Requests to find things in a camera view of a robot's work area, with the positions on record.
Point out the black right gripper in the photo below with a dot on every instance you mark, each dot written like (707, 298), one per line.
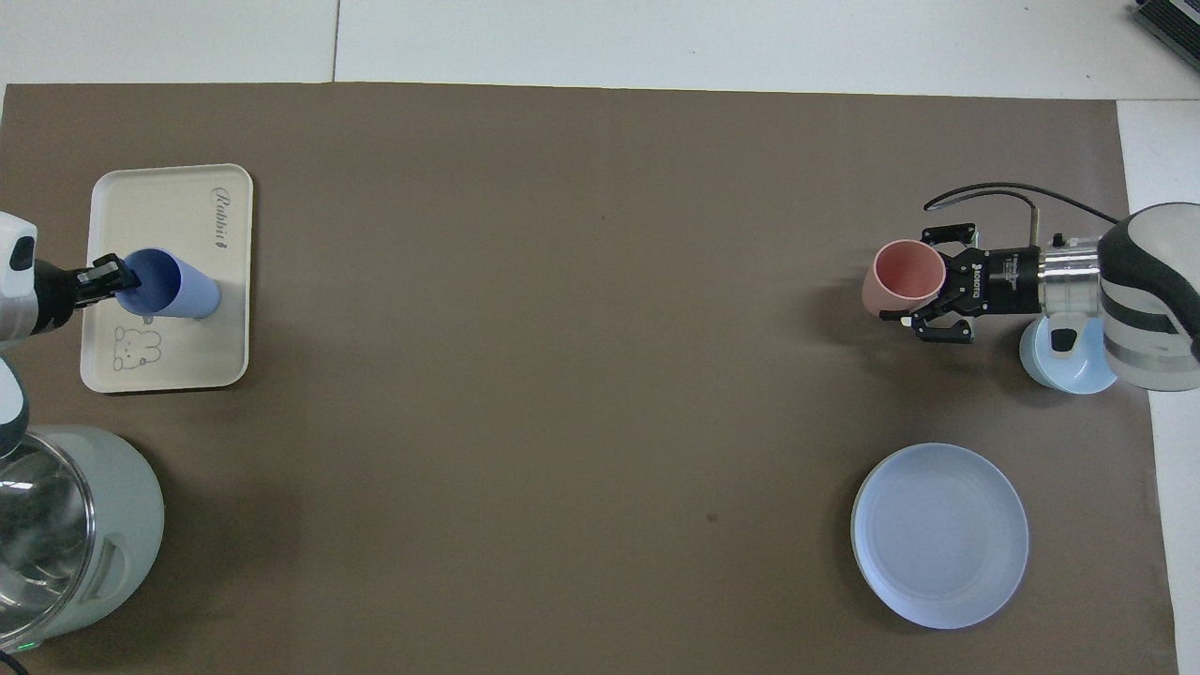
(1003, 278)

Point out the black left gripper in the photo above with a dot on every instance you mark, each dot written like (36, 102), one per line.
(61, 292)

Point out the pink ribbed cup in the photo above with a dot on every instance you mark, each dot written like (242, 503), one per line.
(905, 274)

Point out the blue ribbed cup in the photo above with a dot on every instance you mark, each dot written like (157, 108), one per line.
(173, 283)

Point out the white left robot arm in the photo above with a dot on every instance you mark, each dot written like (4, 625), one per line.
(11, 281)

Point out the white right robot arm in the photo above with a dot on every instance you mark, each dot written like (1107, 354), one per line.
(1144, 291)

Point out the cream rabbit print tray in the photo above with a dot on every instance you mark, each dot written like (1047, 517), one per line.
(169, 206)

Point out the light blue bowl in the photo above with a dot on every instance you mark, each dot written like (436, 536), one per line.
(1083, 366)

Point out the pale green cooking pot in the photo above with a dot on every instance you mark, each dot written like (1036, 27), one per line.
(122, 525)

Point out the blue round plate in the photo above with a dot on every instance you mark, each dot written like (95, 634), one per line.
(940, 536)

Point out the glass pot lid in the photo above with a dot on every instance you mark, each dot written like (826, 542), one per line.
(42, 534)

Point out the grey ribbed device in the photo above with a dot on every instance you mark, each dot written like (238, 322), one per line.
(1172, 21)

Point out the brown table mat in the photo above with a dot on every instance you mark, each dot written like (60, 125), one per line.
(562, 375)

